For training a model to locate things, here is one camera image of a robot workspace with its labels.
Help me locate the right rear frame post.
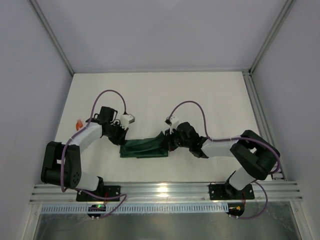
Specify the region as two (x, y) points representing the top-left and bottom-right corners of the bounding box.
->
(248, 0), (296, 75)

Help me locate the right black controller board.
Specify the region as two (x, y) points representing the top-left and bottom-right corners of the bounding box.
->
(226, 203), (245, 218)

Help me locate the right side aluminium rail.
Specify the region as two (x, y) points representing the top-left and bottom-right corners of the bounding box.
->
(241, 70), (287, 181)

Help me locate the dark green cloth napkin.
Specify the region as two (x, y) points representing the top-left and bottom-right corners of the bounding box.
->
(119, 132), (169, 159)

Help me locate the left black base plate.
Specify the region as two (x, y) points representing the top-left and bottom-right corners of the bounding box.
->
(76, 185), (121, 202)

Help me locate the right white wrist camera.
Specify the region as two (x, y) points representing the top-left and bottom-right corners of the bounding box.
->
(165, 115), (180, 134)

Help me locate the frame post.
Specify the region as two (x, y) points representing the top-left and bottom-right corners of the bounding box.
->
(248, 0), (296, 75)
(28, 0), (75, 77)

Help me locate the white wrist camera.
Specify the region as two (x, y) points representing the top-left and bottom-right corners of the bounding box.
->
(165, 115), (180, 134)
(119, 114), (135, 130)

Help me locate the black controller board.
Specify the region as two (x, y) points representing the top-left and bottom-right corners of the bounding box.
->
(226, 203), (245, 218)
(86, 204), (106, 218)

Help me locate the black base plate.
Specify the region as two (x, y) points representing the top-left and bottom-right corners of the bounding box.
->
(76, 185), (121, 202)
(208, 183), (255, 200)

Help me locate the orange plastic fork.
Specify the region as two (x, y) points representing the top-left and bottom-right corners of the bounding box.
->
(75, 119), (83, 131)

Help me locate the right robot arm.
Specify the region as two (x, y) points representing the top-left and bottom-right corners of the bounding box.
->
(161, 122), (281, 200)

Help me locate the slotted grey cable duct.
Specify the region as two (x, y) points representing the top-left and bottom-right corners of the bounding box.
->
(40, 202), (228, 214)

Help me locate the left black controller board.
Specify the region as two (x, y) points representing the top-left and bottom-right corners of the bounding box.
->
(86, 204), (106, 218)

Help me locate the aluminium rail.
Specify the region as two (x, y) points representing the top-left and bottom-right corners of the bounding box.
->
(241, 70), (287, 181)
(29, 181), (303, 204)

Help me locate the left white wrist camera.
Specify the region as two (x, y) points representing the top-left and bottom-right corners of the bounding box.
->
(119, 114), (135, 130)

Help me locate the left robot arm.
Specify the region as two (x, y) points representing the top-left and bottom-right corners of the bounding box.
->
(40, 106), (135, 200)

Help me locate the front aluminium rail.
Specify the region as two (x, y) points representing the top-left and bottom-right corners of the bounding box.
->
(29, 181), (303, 204)

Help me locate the left rear frame post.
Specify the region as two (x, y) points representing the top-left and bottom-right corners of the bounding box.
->
(28, 0), (75, 77)

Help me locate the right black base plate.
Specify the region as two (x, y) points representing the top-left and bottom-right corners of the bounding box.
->
(208, 183), (255, 200)

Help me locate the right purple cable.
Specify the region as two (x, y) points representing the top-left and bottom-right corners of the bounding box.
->
(165, 100), (281, 221)

